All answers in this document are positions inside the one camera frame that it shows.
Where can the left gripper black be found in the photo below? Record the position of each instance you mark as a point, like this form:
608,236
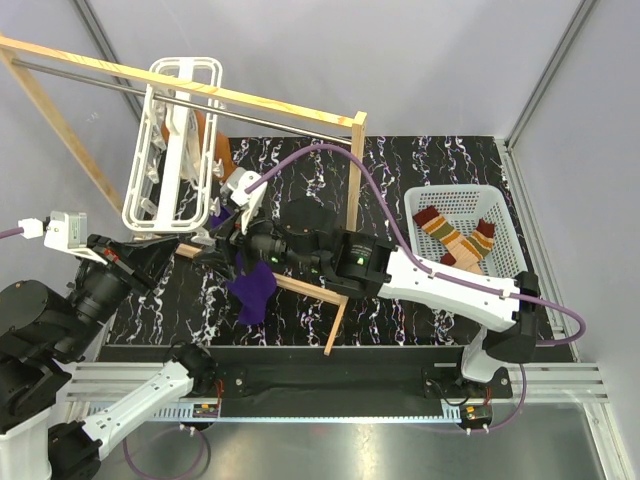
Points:
144,259

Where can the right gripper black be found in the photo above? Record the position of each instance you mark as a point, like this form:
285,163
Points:
231,233

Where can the purple sock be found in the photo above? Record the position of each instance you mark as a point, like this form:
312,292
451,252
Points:
252,295

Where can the white plastic clip hanger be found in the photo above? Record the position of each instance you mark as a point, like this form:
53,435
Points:
156,200

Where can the striped sock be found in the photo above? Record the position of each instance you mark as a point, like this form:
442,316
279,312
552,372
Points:
464,252
436,226

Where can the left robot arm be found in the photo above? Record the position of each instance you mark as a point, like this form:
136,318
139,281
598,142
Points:
41,331

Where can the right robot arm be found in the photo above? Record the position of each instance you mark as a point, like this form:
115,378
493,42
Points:
307,237

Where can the orange sock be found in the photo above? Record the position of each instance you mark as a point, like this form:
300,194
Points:
220,150

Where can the steel rack rod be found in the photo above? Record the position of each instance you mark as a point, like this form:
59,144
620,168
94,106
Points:
100,84

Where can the white plastic basket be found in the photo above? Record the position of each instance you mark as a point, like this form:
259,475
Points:
463,207

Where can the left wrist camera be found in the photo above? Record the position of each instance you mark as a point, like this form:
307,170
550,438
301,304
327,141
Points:
67,232

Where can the wooden hanging rack frame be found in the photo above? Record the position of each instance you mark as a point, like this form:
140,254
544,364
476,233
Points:
356,124

